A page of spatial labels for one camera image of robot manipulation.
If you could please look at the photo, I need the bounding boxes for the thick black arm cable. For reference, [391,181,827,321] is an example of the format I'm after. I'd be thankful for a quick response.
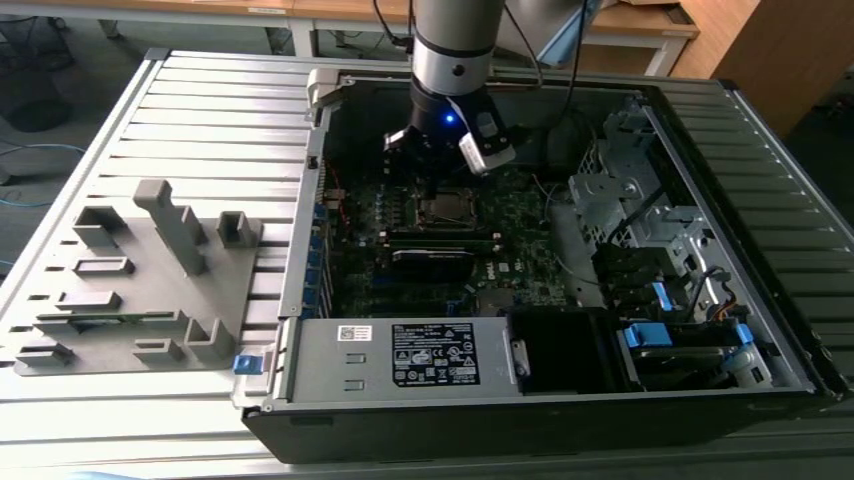
[552,0,593,131]

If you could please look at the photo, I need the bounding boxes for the thick black looped cable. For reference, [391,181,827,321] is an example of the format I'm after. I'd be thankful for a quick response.
[544,107,599,176]

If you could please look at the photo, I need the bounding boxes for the blue disk carrier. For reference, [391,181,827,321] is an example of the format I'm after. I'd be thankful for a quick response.
[617,322,674,351]

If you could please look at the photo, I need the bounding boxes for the CPU with silver top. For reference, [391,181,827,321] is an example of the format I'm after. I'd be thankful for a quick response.
[427,194,470,222]

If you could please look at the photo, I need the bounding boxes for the blue floor cable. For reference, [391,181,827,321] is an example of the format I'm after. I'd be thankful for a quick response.
[0,142,88,209]

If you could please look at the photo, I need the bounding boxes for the grey power supply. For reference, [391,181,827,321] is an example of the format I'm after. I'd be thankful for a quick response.
[290,317,522,401]

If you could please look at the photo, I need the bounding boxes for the green motherboard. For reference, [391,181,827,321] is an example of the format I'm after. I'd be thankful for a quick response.
[318,162,606,321]

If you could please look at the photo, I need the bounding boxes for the black PC case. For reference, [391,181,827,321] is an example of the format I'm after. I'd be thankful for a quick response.
[230,67,853,464]

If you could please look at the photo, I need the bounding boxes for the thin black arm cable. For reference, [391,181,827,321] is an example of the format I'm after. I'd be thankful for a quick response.
[503,0,543,92]

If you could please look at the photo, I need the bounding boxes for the blue expansion slot retainer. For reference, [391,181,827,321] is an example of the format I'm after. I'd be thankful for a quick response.
[300,199,335,319]

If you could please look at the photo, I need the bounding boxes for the black RAM slot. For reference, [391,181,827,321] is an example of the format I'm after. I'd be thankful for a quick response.
[386,228,494,240]

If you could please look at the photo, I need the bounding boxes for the black graphics card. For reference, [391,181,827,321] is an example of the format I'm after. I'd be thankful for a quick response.
[391,247,476,286]

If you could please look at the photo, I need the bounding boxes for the grey case latch handle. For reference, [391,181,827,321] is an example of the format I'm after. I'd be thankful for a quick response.
[304,68,343,124]

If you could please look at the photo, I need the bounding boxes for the coloured wire bundle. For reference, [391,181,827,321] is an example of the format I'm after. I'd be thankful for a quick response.
[710,299,749,326]

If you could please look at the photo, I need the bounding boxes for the CPU socket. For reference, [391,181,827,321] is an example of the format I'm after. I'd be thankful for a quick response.
[412,187,486,232]

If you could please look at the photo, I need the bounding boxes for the metal socket cover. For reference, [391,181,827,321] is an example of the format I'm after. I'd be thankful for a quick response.
[414,188,479,230]

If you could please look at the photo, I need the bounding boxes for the grey parts rack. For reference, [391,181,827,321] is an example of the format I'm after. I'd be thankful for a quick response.
[11,179,266,376]

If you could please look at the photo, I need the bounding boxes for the wooden cabinet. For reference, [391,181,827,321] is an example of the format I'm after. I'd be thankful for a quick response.
[670,0,854,141]

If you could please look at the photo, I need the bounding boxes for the wooden desk white frame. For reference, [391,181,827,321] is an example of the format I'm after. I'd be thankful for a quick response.
[0,0,315,59]
[292,0,702,77]

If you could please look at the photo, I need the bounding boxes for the black bin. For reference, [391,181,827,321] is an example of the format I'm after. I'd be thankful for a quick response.
[0,14,76,135]

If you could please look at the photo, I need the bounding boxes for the black plastic disk bay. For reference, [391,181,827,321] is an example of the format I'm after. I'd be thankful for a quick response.
[591,243,686,307]

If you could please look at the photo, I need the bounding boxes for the chipset heat sink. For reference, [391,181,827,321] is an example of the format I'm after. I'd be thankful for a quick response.
[476,288,516,315]

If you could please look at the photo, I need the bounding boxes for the metal drive cage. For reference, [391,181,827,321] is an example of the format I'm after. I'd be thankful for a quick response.
[566,99,709,281]

